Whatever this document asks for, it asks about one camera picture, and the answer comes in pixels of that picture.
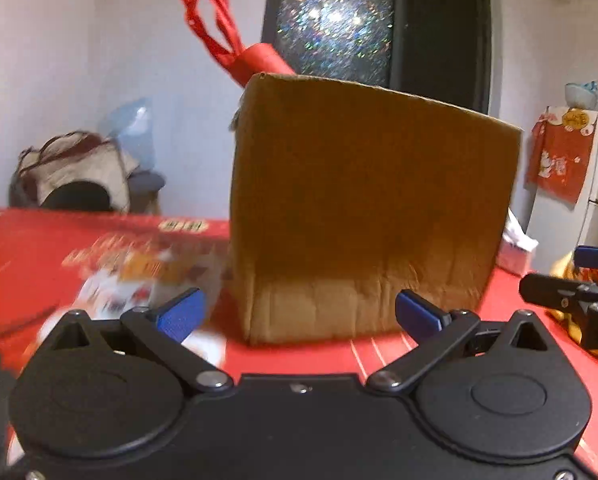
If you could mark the red printed fridge cloth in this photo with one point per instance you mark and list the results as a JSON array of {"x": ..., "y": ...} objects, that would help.
[{"x": 559, "y": 160}]

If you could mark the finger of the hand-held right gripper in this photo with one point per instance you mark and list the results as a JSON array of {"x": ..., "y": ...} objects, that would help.
[
  {"x": 554, "y": 287},
  {"x": 596, "y": 257}
]

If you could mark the dark window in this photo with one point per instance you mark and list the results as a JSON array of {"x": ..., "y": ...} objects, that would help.
[{"x": 339, "y": 20}]

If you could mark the red printed tablecloth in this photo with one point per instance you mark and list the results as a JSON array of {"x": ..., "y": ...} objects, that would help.
[{"x": 29, "y": 260}]

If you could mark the grey stool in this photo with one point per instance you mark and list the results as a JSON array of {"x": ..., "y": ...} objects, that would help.
[{"x": 149, "y": 182}]

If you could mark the beige tote bag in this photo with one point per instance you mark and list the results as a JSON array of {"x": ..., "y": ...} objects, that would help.
[{"x": 79, "y": 165}]

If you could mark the red shopping bag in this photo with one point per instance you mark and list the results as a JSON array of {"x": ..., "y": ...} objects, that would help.
[{"x": 259, "y": 62}]

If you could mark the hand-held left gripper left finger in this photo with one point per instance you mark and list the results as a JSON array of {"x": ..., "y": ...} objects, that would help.
[{"x": 184, "y": 312}]

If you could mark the yellow printed bag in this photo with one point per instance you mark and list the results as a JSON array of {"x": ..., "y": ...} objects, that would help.
[{"x": 564, "y": 320}]

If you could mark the cardboard box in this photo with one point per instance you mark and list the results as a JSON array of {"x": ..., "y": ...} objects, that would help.
[{"x": 369, "y": 200}]

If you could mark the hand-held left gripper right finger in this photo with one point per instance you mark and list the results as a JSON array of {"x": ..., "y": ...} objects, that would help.
[{"x": 419, "y": 312}]

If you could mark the bowl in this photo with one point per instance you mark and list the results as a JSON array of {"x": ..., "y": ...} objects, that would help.
[{"x": 579, "y": 96}]

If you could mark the tissue box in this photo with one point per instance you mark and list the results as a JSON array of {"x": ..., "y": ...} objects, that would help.
[{"x": 516, "y": 255}]

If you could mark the white fridge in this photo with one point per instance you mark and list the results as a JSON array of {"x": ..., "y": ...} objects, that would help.
[{"x": 554, "y": 230}]

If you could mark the black round object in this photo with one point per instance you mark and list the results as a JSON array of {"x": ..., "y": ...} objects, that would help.
[{"x": 76, "y": 197}]

